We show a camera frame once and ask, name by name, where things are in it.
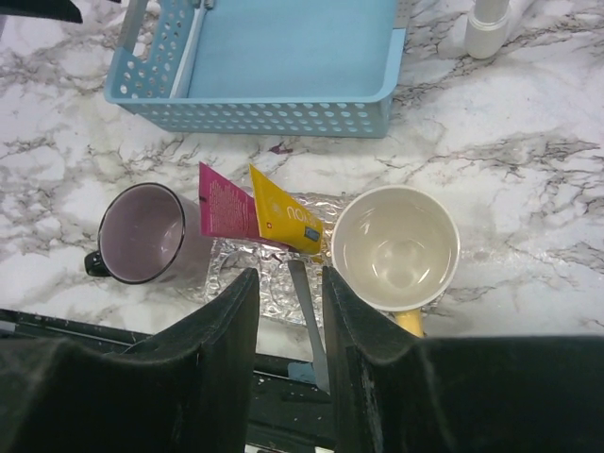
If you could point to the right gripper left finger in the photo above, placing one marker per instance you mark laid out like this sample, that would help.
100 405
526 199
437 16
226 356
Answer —
59 396

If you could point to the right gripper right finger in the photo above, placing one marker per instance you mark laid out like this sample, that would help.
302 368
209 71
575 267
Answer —
394 392

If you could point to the grey toothbrush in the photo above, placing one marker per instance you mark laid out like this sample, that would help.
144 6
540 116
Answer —
184 72
301 284

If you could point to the clear textured round tray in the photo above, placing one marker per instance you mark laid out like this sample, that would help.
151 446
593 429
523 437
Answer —
278 300

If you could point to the yellow mug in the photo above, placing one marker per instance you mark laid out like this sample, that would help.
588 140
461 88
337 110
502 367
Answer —
398 249

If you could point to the purple translucent cup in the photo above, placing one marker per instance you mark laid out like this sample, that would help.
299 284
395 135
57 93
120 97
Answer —
151 235

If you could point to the pink toothpaste tube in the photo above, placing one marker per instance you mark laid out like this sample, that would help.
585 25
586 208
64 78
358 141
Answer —
226 211

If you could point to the yellow toothpaste tube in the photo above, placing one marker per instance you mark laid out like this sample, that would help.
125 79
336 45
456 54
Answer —
282 219

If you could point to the blue plastic basket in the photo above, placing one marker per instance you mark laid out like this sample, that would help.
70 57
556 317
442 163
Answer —
300 68

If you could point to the white pvc pipe frame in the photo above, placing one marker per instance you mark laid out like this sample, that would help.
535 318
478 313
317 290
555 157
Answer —
486 28

